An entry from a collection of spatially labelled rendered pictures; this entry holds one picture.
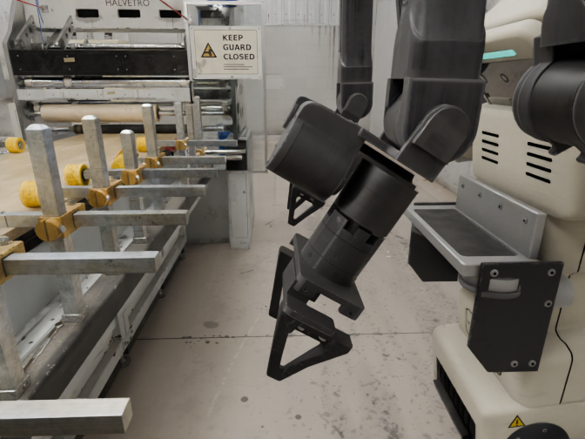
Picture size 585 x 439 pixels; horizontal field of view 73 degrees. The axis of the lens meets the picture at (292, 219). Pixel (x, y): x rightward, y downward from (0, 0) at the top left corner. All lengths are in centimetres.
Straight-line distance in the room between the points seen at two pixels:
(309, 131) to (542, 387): 52
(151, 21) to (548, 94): 310
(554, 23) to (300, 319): 31
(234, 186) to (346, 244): 270
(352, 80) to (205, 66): 223
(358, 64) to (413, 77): 44
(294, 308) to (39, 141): 77
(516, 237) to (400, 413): 131
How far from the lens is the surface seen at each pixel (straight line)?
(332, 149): 32
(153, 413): 185
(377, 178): 33
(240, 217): 308
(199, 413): 180
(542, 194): 60
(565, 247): 64
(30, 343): 125
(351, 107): 73
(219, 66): 291
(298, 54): 926
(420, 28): 33
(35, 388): 96
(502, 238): 63
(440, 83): 33
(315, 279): 34
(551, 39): 42
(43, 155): 99
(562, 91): 39
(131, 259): 75
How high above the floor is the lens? 125
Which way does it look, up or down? 19 degrees down
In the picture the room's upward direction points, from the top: straight up
